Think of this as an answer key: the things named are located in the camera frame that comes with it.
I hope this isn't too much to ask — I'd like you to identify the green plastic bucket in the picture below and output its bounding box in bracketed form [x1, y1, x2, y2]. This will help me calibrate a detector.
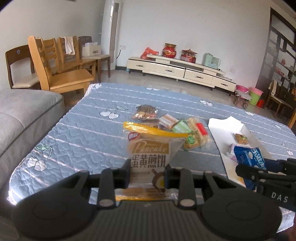
[249, 87, 263, 106]

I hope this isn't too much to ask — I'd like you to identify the red label rice cracker packet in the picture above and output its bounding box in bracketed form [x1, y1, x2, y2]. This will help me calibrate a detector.
[186, 117, 212, 148]

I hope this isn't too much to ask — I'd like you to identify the yellow pancake snack bag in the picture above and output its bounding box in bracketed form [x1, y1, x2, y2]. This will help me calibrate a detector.
[115, 121, 188, 201]

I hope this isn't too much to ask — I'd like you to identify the small red bucket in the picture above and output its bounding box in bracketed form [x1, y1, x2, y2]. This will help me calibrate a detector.
[256, 99, 264, 108]

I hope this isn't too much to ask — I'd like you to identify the purple snack packet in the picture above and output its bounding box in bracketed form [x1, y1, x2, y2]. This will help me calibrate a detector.
[225, 144, 240, 162]

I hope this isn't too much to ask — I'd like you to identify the red ceramic jar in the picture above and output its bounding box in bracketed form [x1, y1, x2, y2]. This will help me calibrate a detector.
[162, 43, 177, 58]

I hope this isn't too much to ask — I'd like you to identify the mint green appliance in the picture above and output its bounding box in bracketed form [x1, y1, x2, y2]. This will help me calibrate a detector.
[203, 53, 221, 69]

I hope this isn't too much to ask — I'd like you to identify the clear bag of cookies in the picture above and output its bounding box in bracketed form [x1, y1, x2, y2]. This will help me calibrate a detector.
[131, 104, 159, 121]

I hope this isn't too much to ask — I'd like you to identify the red gift box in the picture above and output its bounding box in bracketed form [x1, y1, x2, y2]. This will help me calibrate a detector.
[180, 49, 197, 63]

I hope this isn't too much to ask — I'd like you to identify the red plastic bag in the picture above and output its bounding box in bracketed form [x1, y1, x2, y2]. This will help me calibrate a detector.
[140, 47, 159, 59]

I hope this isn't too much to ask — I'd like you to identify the dark wooden chair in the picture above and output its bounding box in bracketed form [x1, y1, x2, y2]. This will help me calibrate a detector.
[78, 36, 111, 82]

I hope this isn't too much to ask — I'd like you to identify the light wooden chair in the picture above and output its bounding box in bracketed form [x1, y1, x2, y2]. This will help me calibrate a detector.
[28, 36, 96, 94]
[57, 36, 96, 79]
[41, 38, 79, 75]

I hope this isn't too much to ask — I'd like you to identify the white standing air conditioner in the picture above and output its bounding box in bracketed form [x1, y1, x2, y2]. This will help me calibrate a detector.
[101, 0, 123, 70]

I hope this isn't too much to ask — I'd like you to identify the cream tv cabinet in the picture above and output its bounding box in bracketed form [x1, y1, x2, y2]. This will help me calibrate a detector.
[127, 54, 236, 93]

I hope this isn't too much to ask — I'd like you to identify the white paper gift bag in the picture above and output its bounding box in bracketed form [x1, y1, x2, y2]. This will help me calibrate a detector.
[81, 42, 101, 57]

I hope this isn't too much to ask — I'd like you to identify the green wafer packet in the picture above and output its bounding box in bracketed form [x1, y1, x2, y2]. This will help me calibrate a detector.
[172, 120, 192, 133]

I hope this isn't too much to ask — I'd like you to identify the small wooden stool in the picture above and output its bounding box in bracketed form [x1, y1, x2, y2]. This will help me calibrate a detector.
[234, 90, 251, 109]

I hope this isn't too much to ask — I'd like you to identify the pink basin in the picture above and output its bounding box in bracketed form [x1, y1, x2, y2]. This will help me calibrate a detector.
[236, 85, 249, 93]

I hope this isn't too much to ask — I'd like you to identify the brown cushioned chair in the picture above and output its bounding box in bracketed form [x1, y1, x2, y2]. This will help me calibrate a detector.
[5, 45, 40, 89]

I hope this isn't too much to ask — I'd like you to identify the blue quilted table cover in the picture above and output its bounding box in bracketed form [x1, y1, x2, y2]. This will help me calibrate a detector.
[6, 82, 296, 232]

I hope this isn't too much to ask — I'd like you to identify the green label biscuit packet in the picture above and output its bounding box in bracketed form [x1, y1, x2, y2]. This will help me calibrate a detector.
[183, 133, 200, 151]

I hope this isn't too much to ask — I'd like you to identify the orange striped wafer packet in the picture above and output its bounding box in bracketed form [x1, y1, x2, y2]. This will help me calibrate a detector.
[159, 114, 179, 129]

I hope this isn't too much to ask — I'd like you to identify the blue snack bag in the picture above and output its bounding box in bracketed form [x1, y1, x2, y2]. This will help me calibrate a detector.
[234, 146, 267, 176]

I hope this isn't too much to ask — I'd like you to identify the dark wooden display shelf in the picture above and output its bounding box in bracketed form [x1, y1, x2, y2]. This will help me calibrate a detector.
[255, 9, 295, 100]

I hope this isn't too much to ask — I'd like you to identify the white towel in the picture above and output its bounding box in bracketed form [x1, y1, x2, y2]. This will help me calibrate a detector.
[63, 36, 75, 56]

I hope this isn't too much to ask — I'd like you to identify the grey sofa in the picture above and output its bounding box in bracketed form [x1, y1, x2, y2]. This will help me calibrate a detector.
[1, 89, 65, 186]

